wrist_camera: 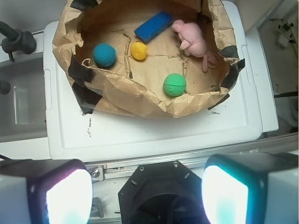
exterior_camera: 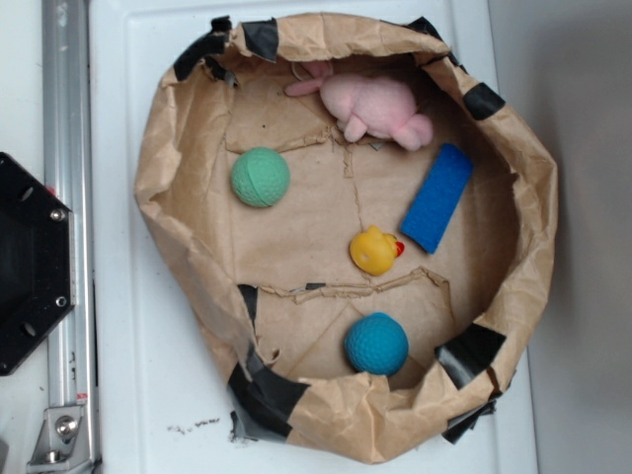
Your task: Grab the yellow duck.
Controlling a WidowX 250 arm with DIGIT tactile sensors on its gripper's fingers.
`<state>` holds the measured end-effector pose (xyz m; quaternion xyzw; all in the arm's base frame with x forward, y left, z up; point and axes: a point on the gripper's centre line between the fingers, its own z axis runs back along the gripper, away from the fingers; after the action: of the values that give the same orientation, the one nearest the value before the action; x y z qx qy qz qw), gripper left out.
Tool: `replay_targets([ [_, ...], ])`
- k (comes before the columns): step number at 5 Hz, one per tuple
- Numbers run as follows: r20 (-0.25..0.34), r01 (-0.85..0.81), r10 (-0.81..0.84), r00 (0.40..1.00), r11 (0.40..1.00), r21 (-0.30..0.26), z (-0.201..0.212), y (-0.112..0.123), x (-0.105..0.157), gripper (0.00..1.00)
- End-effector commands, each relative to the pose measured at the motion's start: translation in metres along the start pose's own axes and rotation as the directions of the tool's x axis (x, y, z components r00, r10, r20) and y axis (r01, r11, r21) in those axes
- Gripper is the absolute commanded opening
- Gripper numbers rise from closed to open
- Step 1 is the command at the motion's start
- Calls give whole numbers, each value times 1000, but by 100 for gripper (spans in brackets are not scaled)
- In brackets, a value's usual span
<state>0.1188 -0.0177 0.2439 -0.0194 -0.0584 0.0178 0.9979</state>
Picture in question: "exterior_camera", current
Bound pink plush toy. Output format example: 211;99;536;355
284;61;434;151

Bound green dimpled ball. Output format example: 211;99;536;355
230;147;290;207

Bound teal dimpled ball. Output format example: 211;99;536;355
344;312;409;376

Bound metal corner bracket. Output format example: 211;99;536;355
27;405;89;473

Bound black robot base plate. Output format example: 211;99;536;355
1;153;74;376

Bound yellow rubber duck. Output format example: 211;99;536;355
349;225;405;277

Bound blue sponge block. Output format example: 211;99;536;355
400;143;473;254

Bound brown paper bag bin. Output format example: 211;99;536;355
134;13;558;463

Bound aluminium extrusion rail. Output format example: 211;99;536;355
41;1;102;473

